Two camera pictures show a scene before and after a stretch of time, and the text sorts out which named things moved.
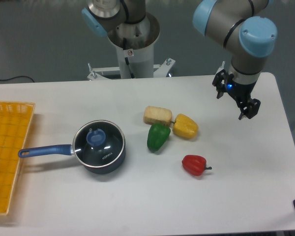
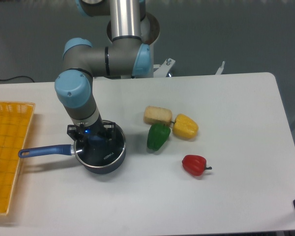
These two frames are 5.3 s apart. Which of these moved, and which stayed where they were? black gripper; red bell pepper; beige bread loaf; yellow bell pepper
Moved: black gripper
Stayed: red bell pepper; beige bread loaf; yellow bell pepper
